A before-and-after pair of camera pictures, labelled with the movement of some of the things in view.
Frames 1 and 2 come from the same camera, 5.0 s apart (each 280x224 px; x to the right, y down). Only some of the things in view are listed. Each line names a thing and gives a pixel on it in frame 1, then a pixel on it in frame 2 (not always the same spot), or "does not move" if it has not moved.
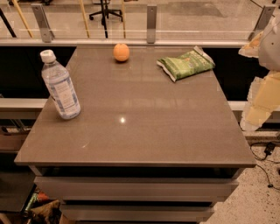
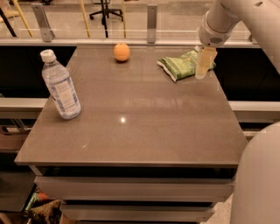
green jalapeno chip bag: (195, 61) does not move
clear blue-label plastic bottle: (60, 87) does not move
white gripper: (270, 48) -> (212, 35)
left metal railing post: (46, 33) does not move
